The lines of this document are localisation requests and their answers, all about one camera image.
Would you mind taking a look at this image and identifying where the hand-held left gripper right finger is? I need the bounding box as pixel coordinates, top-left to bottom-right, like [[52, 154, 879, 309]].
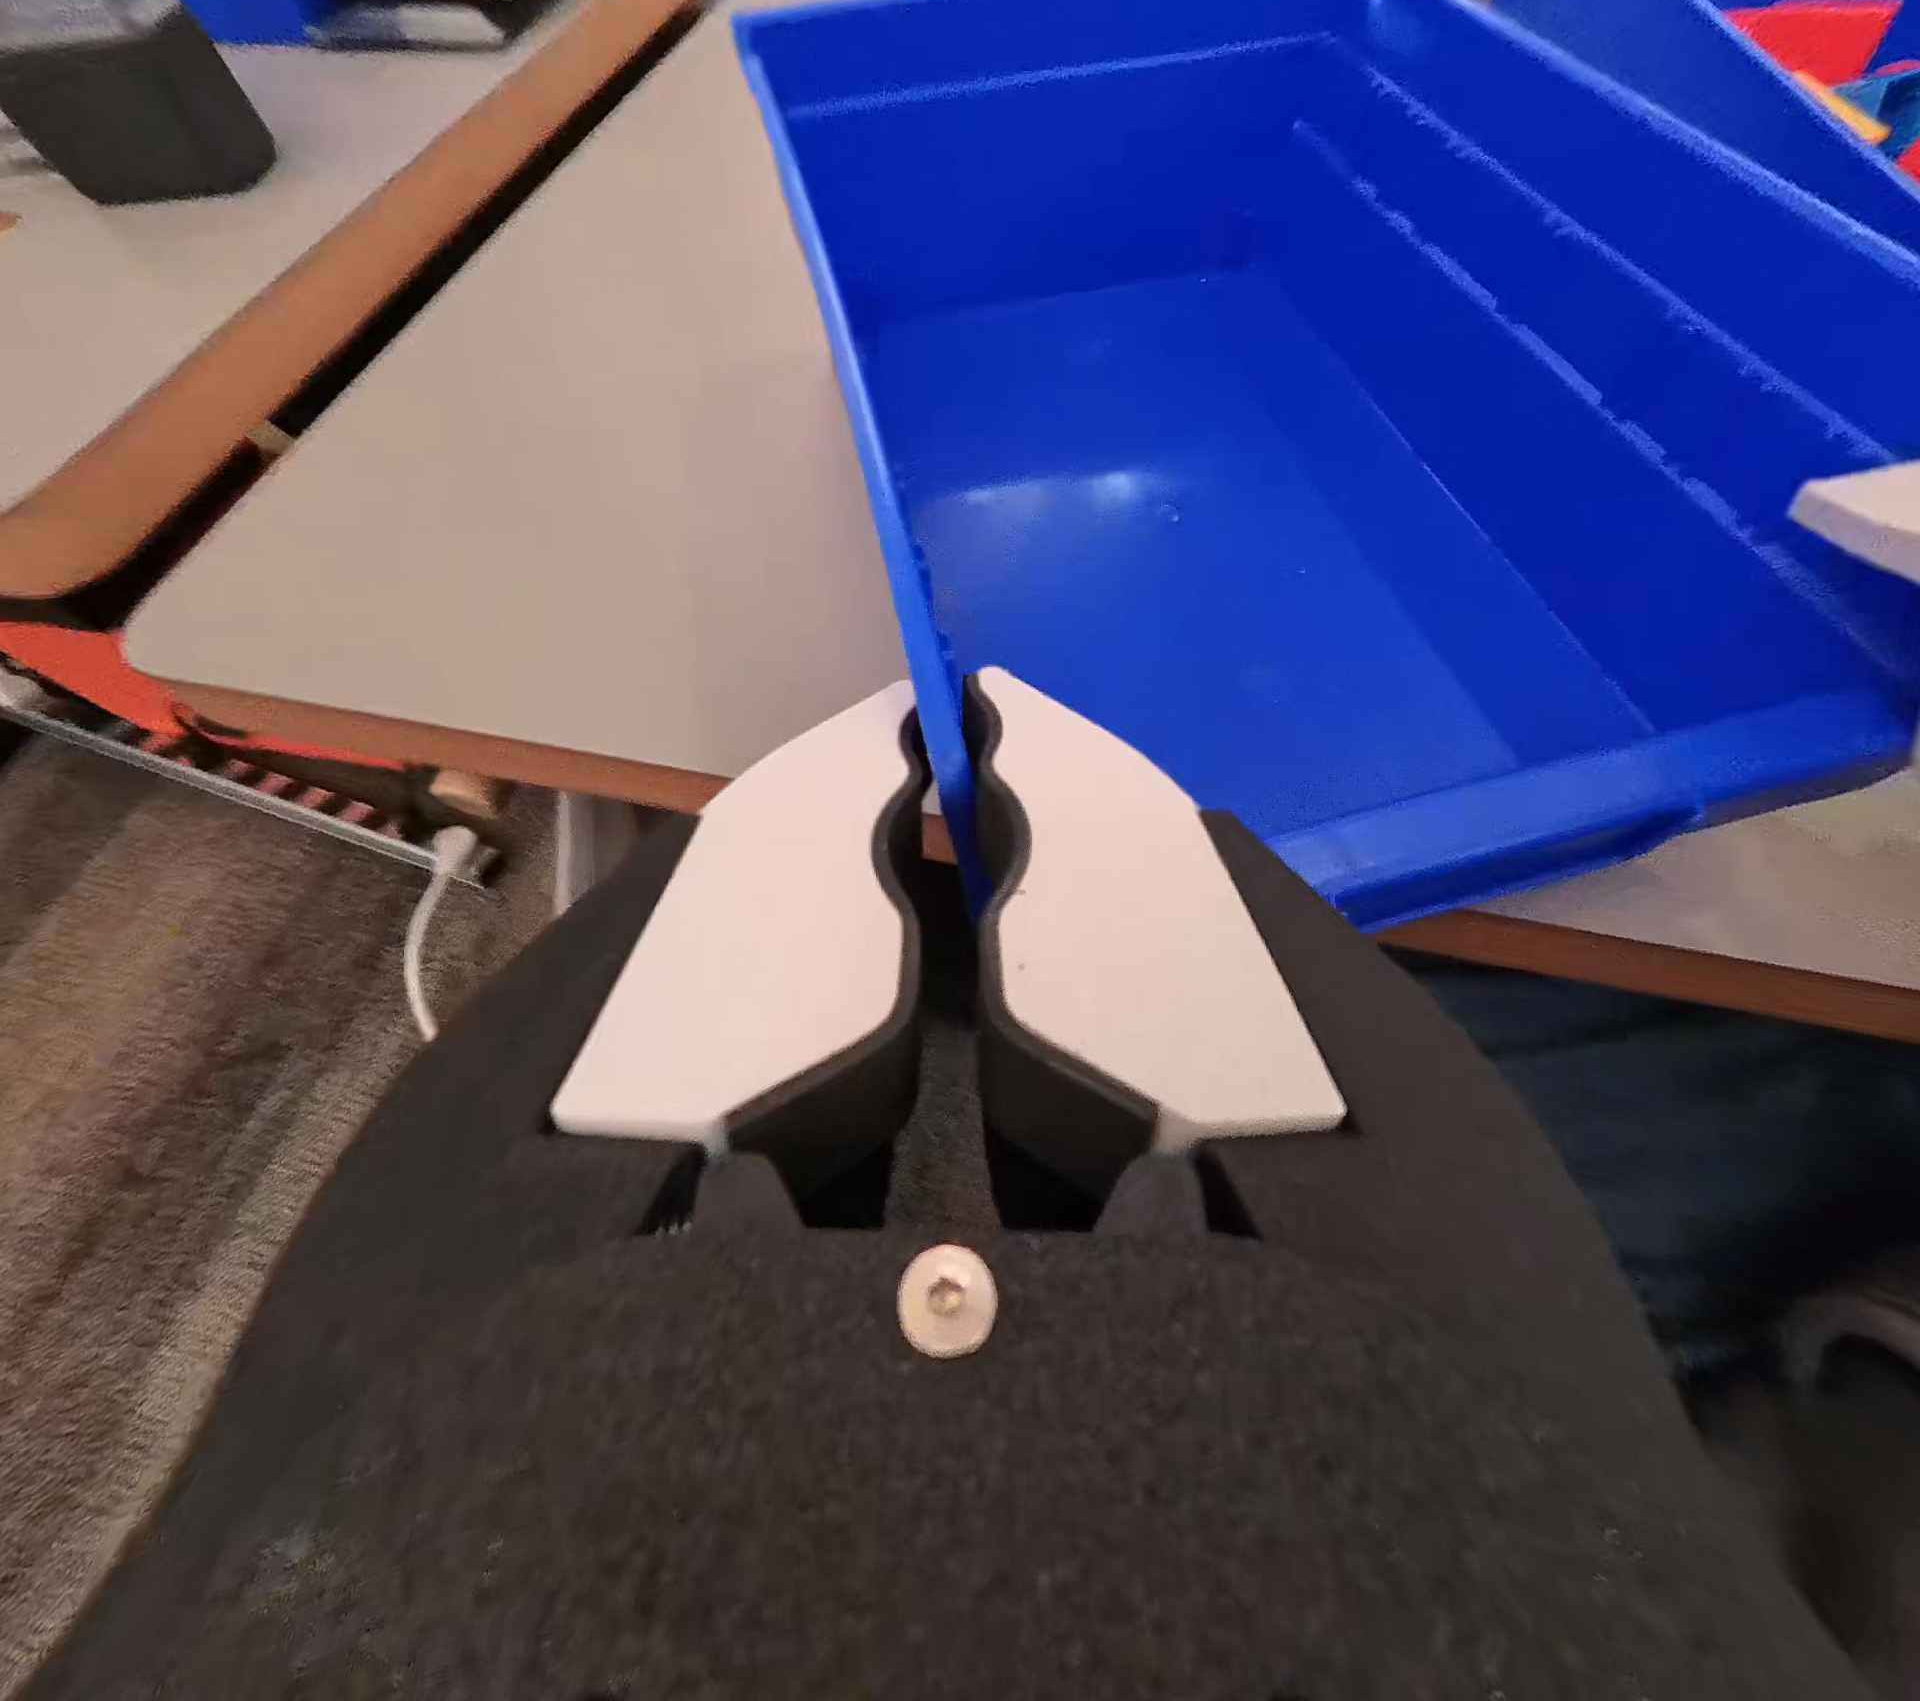
[[962, 667, 1350, 1158]]

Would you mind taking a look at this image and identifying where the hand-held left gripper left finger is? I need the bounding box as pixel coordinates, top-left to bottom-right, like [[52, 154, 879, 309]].
[[551, 679, 928, 1159]]

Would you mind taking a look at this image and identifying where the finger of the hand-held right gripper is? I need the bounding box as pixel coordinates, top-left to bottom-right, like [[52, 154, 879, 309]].
[[1789, 468, 1920, 586]]

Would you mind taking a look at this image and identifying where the pile of colourful toy blocks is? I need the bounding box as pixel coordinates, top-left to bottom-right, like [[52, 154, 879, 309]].
[[1723, 0, 1920, 180]]

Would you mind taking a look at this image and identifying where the person's dark clothing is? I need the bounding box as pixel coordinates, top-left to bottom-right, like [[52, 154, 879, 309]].
[[1409, 956, 1920, 1701]]

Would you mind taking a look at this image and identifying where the orange flat object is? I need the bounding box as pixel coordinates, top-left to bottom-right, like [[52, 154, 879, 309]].
[[0, 619, 407, 779]]

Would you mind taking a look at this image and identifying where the black box device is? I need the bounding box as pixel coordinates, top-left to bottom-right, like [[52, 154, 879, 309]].
[[0, 0, 281, 206]]

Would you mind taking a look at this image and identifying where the white cable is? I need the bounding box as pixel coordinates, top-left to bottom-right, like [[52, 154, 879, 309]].
[[404, 829, 486, 1041]]

